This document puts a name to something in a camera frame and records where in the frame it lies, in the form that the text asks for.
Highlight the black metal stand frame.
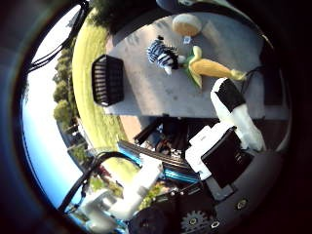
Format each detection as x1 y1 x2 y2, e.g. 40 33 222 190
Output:
134 114 209 158

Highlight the black cable bundle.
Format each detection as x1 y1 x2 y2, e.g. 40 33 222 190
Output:
28 0 92 73

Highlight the zebra plush toy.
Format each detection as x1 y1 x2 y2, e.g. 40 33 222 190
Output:
145 35 187 77

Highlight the black slatted plastic basket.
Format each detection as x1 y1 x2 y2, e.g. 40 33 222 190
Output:
91 54 126 108

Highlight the blue metal bar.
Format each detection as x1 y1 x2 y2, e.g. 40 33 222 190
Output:
117 139 201 183

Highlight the corn cob plush toy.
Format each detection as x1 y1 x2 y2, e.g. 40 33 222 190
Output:
184 45 248 90

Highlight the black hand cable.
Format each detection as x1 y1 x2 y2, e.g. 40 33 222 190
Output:
58 150 141 213

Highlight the black cable on table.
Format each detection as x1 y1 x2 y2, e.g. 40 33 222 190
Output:
240 65 265 96

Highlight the round cookie plush toy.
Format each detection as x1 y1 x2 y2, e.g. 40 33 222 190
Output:
171 13 204 38

